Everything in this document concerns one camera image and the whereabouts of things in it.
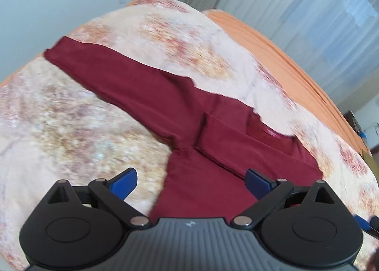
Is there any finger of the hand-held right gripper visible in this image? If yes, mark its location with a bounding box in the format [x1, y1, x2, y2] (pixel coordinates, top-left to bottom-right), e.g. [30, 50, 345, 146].
[353, 214, 379, 241]

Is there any sheer white curtain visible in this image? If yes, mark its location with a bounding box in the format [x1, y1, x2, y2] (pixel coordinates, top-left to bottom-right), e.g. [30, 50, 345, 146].
[216, 0, 379, 112]

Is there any floral blanket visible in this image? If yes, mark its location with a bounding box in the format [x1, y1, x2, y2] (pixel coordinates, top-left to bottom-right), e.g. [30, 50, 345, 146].
[0, 0, 379, 271]

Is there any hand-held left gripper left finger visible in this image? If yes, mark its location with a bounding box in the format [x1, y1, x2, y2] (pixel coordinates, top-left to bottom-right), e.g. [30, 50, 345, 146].
[47, 167, 152, 229]

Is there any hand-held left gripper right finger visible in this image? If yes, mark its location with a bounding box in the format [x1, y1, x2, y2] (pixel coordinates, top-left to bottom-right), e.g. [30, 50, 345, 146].
[232, 169, 334, 228]

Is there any orange bed sheet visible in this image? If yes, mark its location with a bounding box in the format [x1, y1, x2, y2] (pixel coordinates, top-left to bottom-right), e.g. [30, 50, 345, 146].
[0, 0, 370, 155]

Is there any maroon long-sleeve shirt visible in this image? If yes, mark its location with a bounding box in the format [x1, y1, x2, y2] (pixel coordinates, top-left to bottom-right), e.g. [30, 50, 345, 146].
[44, 37, 324, 222]

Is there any dark wooden furniture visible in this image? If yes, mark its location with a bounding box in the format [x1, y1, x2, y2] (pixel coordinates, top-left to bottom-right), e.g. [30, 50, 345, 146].
[343, 110, 379, 156]

